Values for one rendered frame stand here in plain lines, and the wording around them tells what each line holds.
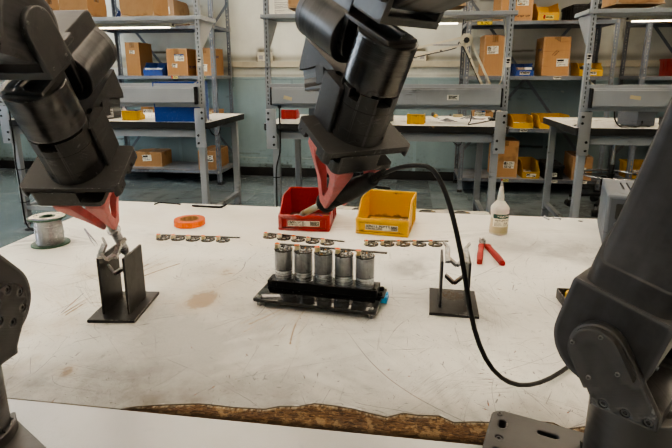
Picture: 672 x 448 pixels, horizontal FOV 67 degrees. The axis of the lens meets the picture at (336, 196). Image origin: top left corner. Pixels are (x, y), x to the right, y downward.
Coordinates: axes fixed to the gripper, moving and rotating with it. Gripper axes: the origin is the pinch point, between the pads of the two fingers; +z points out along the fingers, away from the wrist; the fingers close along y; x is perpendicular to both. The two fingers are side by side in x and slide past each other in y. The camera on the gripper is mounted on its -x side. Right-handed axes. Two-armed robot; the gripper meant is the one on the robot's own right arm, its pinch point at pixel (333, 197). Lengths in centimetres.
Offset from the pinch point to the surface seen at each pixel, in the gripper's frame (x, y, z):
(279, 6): -404, -191, 139
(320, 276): 0.3, -1.8, 13.8
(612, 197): 5, -53, 5
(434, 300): 9.3, -13.9, 12.0
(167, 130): -229, -44, 152
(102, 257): -9.4, 23.0, 13.8
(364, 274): 3.5, -6.0, 11.1
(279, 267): -3.6, 2.2, 15.2
